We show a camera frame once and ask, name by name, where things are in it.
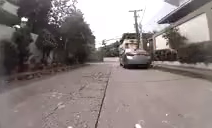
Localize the silver car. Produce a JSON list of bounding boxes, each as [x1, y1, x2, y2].
[[118, 48, 152, 70]]

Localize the utility pole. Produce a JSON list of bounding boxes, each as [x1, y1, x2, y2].
[[128, 8, 144, 49]]

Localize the pale grey building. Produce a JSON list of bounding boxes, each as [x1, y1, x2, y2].
[[0, 0, 42, 73]]

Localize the overhead wires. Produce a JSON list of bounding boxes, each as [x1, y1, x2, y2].
[[101, 6, 168, 45]]

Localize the raised concrete pavement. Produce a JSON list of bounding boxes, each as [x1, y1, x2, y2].
[[152, 60, 212, 82]]

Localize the dark green hedge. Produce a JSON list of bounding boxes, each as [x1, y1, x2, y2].
[[153, 40, 212, 65]]

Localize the building with white wall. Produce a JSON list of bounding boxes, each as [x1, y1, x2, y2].
[[151, 0, 212, 52]]

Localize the row of trees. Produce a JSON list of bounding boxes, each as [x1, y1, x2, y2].
[[0, 0, 105, 73]]

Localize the kerb strip with debris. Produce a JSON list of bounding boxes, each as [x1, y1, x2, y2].
[[0, 62, 92, 88]]

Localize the grey concrete road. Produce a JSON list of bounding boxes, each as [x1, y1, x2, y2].
[[0, 57, 212, 128]]

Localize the cream building with dark roof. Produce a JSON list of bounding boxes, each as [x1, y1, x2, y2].
[[118, 32, 154, 56]]

